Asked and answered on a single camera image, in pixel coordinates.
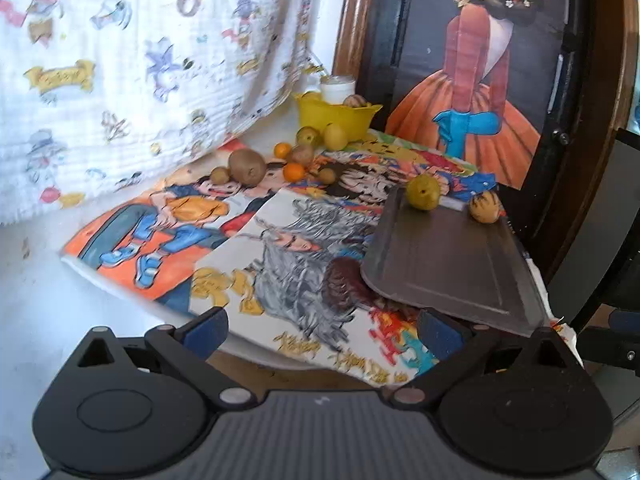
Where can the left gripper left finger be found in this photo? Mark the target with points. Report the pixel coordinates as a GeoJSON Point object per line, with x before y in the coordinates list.
{"type": "Point", "coordinates": [184, 352]}

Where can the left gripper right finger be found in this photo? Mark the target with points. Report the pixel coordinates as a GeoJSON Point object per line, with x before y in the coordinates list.
{"type": "Point", "coordinates": [460, 348]}

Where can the small brown kiwi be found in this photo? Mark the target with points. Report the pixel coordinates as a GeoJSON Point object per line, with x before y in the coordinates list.
{"type": "Point", "coordinates": [219, 176]}

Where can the large brown kiwi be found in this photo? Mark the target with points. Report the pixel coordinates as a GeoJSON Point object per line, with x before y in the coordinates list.
{"type": "Point", "coordinates": [247, 167]}

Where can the orange kumquat front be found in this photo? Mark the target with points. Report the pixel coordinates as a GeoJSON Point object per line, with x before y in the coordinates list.
{"type": "Point", "coordinates": [294, 172]}

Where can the orange kumquat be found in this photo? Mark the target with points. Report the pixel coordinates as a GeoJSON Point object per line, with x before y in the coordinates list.
{"type": "Point", "coordinates": [294, 172]}
{"type": "Point", "coordinates": [281, 150]}

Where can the small brown round fruit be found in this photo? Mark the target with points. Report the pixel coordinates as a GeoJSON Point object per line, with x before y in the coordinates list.
{"type": "Point", "coordinates": [327, 176]}

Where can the striped pepino melon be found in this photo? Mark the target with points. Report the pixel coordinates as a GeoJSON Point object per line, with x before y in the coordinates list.
{"type": "Point", "coordinates": [302, 154]}

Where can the yellow lemon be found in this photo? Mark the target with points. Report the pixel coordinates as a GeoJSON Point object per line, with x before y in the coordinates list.
{"type": "Point", "coordinates": [335, 137]}

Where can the green-yellow pear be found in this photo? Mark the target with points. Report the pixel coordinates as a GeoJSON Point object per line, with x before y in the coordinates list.
{"type": "Point", "coordinates": [309, 136]}

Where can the dark metal tray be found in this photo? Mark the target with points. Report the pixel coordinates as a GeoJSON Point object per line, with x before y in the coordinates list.
{"type": "Point", "coordinates": [445, 260]}

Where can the colourful cartoon poster mat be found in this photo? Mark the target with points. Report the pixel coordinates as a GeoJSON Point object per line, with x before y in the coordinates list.
{"type": "Point", "coordinates": [283, 259]}

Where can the striped pepino on tray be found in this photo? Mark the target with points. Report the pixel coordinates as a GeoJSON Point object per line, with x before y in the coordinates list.
{"type": "Point", "coordinates": [485, 207]}

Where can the green pear on tray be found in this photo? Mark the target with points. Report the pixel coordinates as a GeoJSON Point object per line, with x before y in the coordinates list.
{"type": "Point", "coordinates": [423, 192]}

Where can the yellow plastic bowl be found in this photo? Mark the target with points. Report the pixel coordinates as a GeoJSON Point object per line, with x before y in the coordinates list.
{"type": "Point", "coordinates": [315, 113]}

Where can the girl in orange dress poster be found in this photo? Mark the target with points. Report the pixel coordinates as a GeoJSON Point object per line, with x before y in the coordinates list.
{"type": "Point", "coordinates": [475, 80]}

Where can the white plastic cup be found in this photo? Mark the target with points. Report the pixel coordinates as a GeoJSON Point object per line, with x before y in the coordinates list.
{"type": "Point", "coordinates": [335, 89]}

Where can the white cartoon print cloth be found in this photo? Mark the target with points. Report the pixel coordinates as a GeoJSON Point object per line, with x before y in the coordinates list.
{"type": "Point", "coordinates": [97, 95]}

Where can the dark wooden chair frame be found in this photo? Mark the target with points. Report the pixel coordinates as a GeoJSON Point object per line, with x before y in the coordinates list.
{"type": "Point", "coordinates": [592, 91]}

